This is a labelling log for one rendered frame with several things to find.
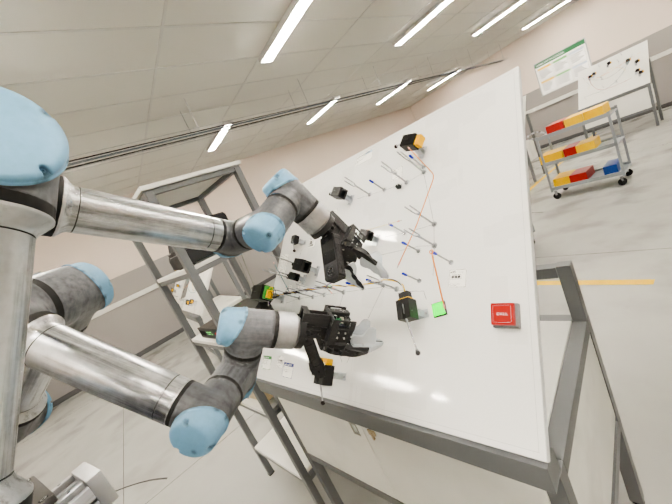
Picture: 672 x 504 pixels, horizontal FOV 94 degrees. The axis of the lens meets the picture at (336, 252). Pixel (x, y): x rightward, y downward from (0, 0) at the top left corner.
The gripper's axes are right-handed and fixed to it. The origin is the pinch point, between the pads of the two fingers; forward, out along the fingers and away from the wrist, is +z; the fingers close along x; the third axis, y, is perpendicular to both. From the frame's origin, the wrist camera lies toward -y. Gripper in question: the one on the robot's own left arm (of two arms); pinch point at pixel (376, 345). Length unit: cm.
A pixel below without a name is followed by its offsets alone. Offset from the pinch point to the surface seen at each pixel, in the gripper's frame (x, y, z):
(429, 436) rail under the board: -6.4, -20.8, 18.7
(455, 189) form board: 25, 40, 26
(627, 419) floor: 12, -37, 150
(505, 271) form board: -0.8, 23.1, 28.3
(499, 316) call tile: -7.5, 13.9, 24.0
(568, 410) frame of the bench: -16.3, -4.3, 46.4
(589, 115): 274, 195, 386
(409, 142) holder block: 41, 51, 15
